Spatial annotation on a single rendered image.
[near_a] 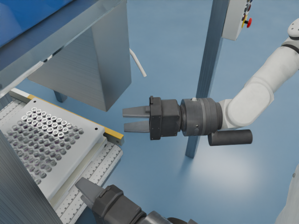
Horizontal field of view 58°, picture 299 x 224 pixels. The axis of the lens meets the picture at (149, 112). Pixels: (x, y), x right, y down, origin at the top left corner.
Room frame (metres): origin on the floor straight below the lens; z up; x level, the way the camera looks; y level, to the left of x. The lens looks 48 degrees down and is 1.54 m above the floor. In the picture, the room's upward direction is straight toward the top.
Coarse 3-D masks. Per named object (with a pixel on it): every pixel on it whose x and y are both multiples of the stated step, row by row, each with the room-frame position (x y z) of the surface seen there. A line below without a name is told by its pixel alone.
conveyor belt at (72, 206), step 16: (0, 112) 0.56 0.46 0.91; (16, 112) 0.56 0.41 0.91; (112, 144) 0.44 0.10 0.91; (96, 160) 0.39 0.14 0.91; (112, 160) 0.39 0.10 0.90; (80, 176) 0.34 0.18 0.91; (96, 176) 0.34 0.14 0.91; (80, 192) 0.29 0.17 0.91; (64, 208) 0.25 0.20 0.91; (80, 208) 0.26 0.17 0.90
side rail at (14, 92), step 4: (12, 88) 0.63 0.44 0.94; (16, 88) 0.63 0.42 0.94; (12, 92) 0.62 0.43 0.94; (16, 92) 0.61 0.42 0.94; (20, 92) 0.61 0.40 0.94; (24, 92) 0.61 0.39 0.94; (16, 96) 0.61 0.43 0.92; (20, 96) 0.60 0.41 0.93; (24, 96) 0.59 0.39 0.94; (24, 100) 0.60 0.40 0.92; (28, 100) 0.59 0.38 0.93; (104, 132) 0.45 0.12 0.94; (108, 136) 0.45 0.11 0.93; (112, 136) 0.44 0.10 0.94; (112, 140) 0.44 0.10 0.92; (116, 140) 0.44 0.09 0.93; (120, 140) 0.43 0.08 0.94; (120, 144) 0.43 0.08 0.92
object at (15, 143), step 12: (24, 132) 0.42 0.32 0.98; (36, 132) 0.42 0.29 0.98; (48, 132) 0.42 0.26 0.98; (72, 132) 0.42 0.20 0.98; (36, 144) 0.39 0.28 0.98; (48, 144) 0.39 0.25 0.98; (60, 144) 0.38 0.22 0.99; (24, 156) 0.35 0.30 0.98; (36, 156) 0.35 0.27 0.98; (48, 156) 0.35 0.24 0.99; (36, 168) 0.31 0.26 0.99
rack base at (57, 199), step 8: (104, 136) 0.45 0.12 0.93; (96, 144) 0.42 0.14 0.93; (104, 144) 0.43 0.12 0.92; (88, 152) 0.39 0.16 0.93; (96, 152) 0.40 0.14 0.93; (88, 160) 0.37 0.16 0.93; (80, 168) 0.35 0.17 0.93; (72, 176) 0.32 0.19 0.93; (64, 184) 0.30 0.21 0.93; (72, 184) 0.31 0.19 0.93; (64, 192) 0.28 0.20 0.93; (56, 200) 0.26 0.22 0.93; (56, 208) 0.25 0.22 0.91
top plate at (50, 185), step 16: (32, 112) 0.49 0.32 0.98; (48, 112) 0.49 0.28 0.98; (64, 112) 0.49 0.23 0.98; (0, 128) 0.44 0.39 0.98; (96, 128) 0.44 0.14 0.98; (80, 144) 0.39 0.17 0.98; (64, 160) 0.34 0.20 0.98; (80, 160) 0.35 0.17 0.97; (48, 176) 0.30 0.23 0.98; (64, 176) 0.30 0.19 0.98; (48, 192) 0.26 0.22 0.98
